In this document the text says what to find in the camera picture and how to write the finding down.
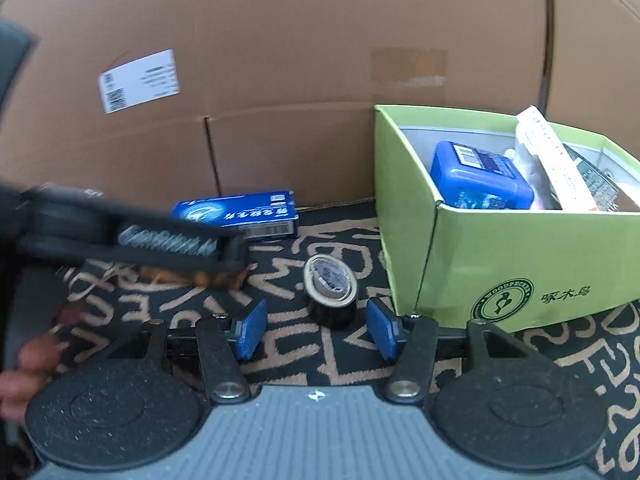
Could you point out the blue flat box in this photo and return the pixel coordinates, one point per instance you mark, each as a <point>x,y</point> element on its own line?
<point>240,212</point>

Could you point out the small olive barcode box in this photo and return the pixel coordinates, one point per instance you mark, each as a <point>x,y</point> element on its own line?
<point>595,180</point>

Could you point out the black tape roll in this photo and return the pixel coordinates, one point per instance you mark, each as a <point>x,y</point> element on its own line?
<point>330,290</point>

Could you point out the blue plastic cube box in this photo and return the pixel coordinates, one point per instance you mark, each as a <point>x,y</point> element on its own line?
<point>480,180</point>

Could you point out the large brown cardboard box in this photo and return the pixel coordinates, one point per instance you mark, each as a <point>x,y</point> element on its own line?
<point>300,60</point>

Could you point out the black patterned mat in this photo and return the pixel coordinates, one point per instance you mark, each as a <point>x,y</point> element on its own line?
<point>285,290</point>

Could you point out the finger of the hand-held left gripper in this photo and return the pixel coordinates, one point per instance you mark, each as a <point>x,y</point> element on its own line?
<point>220,255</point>

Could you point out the white pink work glove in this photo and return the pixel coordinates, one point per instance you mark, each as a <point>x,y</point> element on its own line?
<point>539,182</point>

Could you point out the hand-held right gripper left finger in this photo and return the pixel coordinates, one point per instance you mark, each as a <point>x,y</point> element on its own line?
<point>251,330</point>

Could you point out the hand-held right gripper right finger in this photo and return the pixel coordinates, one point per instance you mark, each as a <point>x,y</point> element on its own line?
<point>381,330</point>

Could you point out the white shipping label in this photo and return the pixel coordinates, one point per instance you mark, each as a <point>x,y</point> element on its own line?
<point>140,80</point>

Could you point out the yellow white medicine box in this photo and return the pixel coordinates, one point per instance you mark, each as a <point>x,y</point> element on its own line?
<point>555,160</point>

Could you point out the green cardboard box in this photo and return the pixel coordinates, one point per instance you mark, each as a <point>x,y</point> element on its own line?
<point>500,260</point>

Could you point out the person's left hand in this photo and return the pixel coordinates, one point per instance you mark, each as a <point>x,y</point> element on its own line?
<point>30,360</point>

